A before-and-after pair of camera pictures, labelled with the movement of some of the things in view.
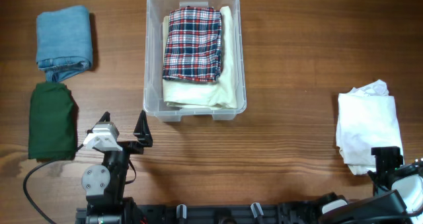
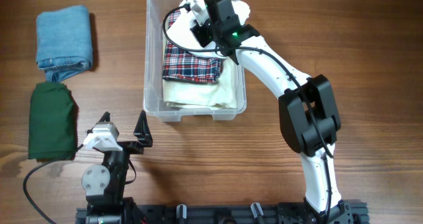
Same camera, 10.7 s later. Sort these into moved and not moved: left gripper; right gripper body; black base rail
Moved: right gripper body
Not moved: black base rail; left gripper
